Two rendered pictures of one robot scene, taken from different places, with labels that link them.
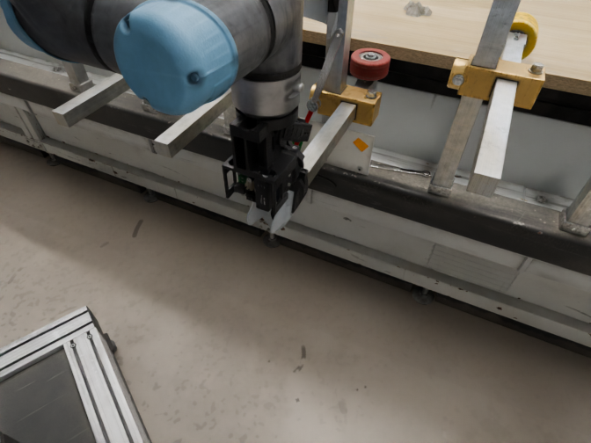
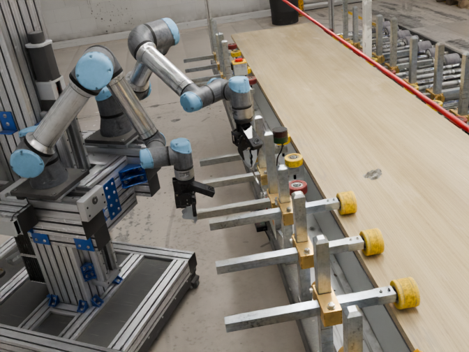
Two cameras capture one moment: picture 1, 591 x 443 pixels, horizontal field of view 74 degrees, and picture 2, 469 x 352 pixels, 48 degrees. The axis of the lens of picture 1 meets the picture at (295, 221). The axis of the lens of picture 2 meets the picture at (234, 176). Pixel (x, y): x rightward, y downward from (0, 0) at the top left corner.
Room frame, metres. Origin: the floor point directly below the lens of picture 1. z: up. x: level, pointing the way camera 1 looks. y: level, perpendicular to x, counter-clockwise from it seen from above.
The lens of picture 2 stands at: (-0.31, -1.63, 1.93)
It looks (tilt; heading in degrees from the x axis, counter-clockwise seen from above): 27 degrees down; 61
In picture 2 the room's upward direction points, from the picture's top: 8 degrees counter-clockwise
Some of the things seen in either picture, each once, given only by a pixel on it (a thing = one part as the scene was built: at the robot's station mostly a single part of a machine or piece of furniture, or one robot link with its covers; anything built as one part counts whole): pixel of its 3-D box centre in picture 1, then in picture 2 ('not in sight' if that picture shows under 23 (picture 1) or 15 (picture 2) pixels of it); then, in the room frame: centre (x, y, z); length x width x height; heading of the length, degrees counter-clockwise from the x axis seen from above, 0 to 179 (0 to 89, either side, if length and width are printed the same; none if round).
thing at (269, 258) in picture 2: not in sight; (295, 253); (0.47, -0.55, 0.95); 0.50 x 0.04 x 0.04; 155
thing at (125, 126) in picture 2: not in sight; (114, 121); (0.37, 0.68, 1.09); 0.15 x 0.15 x 0.10
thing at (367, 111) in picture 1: (345, 101); (276, 199); (0.72, -0.10, 0.85); 0.13 x 0.06 x 0.05; 65
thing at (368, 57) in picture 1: (367, 80); (297, 195); (0.79, -0.15, 0.85); 0.08 x 0.08 x 0.11
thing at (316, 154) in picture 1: (332, 132); (250, 206); (0.61, -0.07, 0.84); 0.43 x 0.03 x 0.04; 155
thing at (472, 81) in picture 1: (493, 80); (286, 209); (0.61, -0.32, 0.95); 0.13 x 0.06 x 0.05; 65
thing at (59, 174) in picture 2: not in sight; (46, 169); (-0.03, 0.39, 1.09); 0.15 x 0.15 x 0.10
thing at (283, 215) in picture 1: (279, 217); (189, 216); (0.38, 0.02, 0.86); 0.06 x 0.03 x 0.09; 155
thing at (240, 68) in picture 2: not in sight; (239, 68); (1.05, 0.61, 1.18); 0.07 x 0.07 x 0.08; 65
